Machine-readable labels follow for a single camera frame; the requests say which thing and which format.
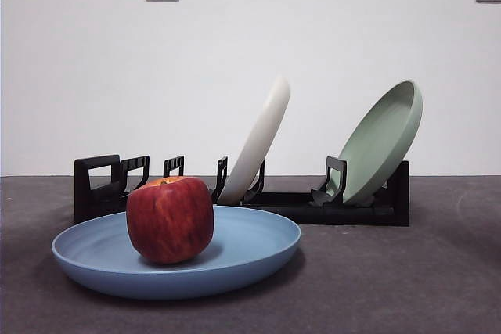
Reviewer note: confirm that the red apple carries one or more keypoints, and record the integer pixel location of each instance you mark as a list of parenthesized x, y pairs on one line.
[(170, 220)]

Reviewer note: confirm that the black plate rack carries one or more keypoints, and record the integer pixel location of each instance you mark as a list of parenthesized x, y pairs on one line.
[(352, 214)]

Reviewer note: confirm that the green plate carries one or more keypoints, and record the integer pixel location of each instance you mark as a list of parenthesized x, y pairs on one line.
[(377, 142)]

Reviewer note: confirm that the blue plate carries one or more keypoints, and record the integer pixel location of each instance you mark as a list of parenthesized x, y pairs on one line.
[(242, 248)]

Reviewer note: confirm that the white plate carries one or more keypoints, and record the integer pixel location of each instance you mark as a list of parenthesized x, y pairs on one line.
[(259, 142)]

